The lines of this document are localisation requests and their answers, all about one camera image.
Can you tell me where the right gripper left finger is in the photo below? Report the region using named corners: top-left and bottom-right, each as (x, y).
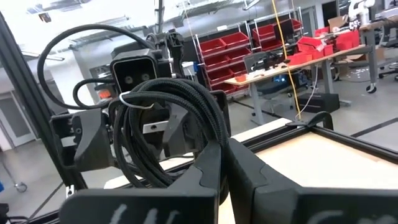
top-left (58, 141), bottom-right (222, 224)

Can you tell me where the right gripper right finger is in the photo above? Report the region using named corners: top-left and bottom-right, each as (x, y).
top-left (228, 138), bottom-right (398, 224)

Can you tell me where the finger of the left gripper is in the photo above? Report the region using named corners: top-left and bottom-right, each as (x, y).
top-left (162, 104), bottom-right (208, 158)
top-left (72, 108), bottom-right (114, 172)

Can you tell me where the white twist tie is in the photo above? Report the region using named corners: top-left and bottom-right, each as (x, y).
top-left (119, 91), bottom-right (155, 110)

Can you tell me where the black braided USB-C cable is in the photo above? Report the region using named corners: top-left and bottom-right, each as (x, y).
top-left (112, 77), bottom-right (231, 206)

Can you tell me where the red bin storage rack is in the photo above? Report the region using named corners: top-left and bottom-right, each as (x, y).
top-left (194, 30), bottom-right (252, 96)
top-left (251, 17), bottom-right (304, 52)

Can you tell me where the black floor box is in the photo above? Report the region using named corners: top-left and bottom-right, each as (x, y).
top-left (297, 92), bottom-right (340, 114)

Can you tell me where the black desktop equipment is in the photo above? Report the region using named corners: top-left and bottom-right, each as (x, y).
top-left (244, 50), bottom-right (289, 74)

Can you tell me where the long wooden workbench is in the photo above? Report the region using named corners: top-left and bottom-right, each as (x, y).
top-left (223, 44), bottom-right (379, 125)

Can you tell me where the red plastic bin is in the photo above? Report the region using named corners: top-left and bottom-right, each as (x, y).
top-left (287, 51), bottom-right (313, 66)
top-left (297, 36), bottom-right (325, 60)
top-left (335, 30), bottom-right (361, 52)

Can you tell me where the grey wheeled desk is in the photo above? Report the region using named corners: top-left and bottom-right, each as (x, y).
top-left (359, 18), bottom-right (398, 94)

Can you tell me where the black office chair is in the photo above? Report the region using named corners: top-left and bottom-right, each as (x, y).
top-left (377, 37), bottom-right (398, 80)

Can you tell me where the cardboard box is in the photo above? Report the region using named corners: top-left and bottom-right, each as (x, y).
top-left (328, 14), bottom-right (349, 32)

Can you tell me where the white robot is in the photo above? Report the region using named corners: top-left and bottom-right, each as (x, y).
top-left (347, 0), bottom-right (377, 27)

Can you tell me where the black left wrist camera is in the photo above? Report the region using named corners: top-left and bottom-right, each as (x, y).
top-left (109, 49), bottom-right (159, 94)

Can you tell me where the black aluminium table frame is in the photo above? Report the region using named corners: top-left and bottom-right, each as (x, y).
top-left (0, 12), bottom-right (398, 224)

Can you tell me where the black camera cable loop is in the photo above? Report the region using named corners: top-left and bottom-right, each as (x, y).
top-left (37, 24), bottom-right (156, 110)

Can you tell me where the white floor cable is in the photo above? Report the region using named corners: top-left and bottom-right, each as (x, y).
top-left (300, 63), bottom-right (320, 118)

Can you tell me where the yellow hanging cable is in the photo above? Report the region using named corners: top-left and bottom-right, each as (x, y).
top-left (271, 0), bottom-right (302, 120)

